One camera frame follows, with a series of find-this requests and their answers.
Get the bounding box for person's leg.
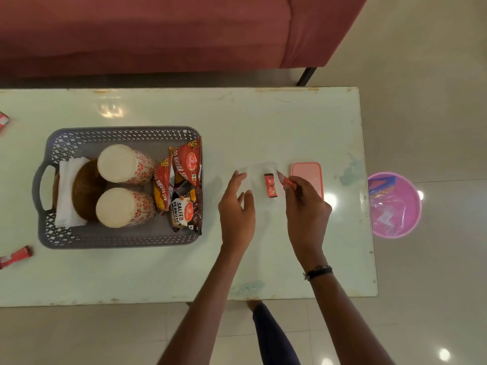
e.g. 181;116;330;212
247;300;302;365

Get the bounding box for black sofa leg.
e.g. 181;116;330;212
297;67;318;87

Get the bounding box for red fabric sofa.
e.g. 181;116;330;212
0;0;370;79

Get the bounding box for person's right hand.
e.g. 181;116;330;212
283;177;333;263

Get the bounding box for small red snack packet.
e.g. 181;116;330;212
153;158;174;214

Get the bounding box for brown round coaster stack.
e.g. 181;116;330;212
71;159;107;222

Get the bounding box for large red snack packet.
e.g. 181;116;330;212
170;137;202;188

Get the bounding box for person's right forearm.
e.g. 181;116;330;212
303;258;397;365

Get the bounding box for pink container lid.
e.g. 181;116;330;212
291;162;325;200

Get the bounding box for clear plastic bin liner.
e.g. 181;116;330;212
368;175;419;233

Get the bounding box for floral paper cup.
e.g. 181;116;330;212
97;144;157;185
95;187;157;229

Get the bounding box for pink waste bin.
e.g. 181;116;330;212
367;172;422;240

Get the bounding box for brown peanut packet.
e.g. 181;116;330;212
170;181;203;235

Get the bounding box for person's left forearm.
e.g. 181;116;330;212
157;245;246;365

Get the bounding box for black bead bracelet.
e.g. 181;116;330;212
303;265;334;282

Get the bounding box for white paper napkins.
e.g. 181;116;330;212
54;157;90;229

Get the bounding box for person's left hand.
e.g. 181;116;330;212
218;170;256;255

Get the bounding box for clear plastic container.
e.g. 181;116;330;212
245;161;290;212

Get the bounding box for grey plastic basket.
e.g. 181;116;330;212
32;126;204;250

